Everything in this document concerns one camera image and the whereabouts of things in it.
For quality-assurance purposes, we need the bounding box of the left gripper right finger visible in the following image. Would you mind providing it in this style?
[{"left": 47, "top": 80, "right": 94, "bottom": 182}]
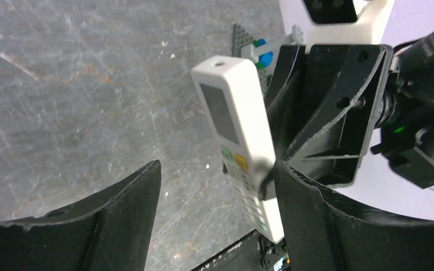
[{"left": 273, "top": 160, "right": 434, "bottom": 270}]

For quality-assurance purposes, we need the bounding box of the white remote control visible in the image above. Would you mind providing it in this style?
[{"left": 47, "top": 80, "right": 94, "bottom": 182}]
[{"left": 191, "top": 55, "right": 284, "bottom": 243}]

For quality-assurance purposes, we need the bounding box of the grey lego brick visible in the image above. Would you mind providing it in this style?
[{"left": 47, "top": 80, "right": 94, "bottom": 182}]
[{"left": 241, "top": 25, "right": 304, "bottom": 64}]

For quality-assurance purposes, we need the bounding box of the blue lego brick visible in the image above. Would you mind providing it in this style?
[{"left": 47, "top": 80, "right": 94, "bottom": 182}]
[{"left": 254, "top": 38, "right": 274, "bottom": 69}]

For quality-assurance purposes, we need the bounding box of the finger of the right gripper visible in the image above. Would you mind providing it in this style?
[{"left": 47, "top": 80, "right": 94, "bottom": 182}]
[
  {"left": 264, "top": 45, "right": 305, "bottom": 158},
  {"left": 284, "top": 45, "right": 393, "bottom": 187}
]

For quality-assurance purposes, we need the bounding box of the grey lego baseplate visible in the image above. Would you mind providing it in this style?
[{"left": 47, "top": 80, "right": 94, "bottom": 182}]
[{"left": 231, "top": 23, "right": 274, "bottom": 95}]

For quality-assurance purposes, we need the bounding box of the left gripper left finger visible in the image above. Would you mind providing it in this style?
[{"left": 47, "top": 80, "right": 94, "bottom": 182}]
[{"left": 0, "top": 160, "right": 161, "bottom": 270}]

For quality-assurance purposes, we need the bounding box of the green lego brick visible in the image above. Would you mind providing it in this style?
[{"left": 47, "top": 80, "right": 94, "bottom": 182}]
[{"left": 253, "top": 38, "right": 267, "bottom": 69}]

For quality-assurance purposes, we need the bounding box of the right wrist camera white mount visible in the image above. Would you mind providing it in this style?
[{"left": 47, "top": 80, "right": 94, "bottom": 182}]
[{"left": 302, "top": 0, "right": 394, "bottom": 47}]

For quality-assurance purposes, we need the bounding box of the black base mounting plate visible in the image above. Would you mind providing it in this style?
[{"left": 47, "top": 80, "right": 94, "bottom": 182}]
[{"left": 192, "top": 230, "right": 291, "bottom": 271}]

